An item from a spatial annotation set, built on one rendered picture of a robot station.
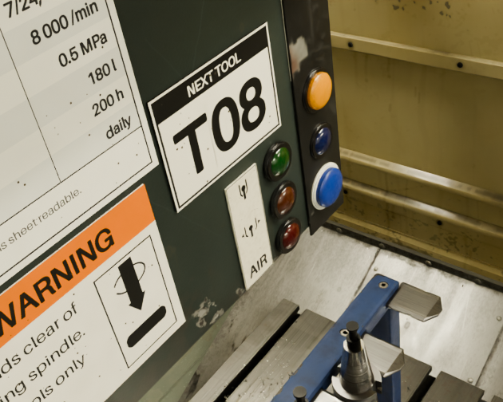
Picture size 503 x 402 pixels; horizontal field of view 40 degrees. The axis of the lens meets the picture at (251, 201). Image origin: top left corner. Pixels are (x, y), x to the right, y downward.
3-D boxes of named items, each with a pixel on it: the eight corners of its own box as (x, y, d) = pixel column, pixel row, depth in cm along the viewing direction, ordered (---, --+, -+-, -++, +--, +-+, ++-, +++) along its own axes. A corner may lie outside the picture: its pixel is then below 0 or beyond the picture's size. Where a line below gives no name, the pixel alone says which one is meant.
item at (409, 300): (448, 302, 97) (449, 298, 97) (431, 327, 94) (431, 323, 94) (404, 285, 101) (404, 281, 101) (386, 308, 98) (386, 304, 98)
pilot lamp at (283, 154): (294, 167, 45) (291, 139, 44) (275, 185, 44) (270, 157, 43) (287, 165, 45) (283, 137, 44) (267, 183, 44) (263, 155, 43)
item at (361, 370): (347, 360, 90) (344, 326, 86) (379, 372, 88) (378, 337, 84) (333, 386, 87) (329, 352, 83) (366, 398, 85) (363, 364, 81)
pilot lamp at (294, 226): (303, 239, 49) (300, 216, 48) (286, 258, 48) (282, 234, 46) (297, 237, 49) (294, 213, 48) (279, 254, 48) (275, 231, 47)
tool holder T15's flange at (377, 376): (346, 364, 92) (344, 353, 91) (388, 380, 89) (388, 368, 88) (326, 401, 88) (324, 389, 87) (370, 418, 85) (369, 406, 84)
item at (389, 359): (411, 355, 91) (411, 351, 91) (392, 383, 88) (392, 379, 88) (366, 334, 95) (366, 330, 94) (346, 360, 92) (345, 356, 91)
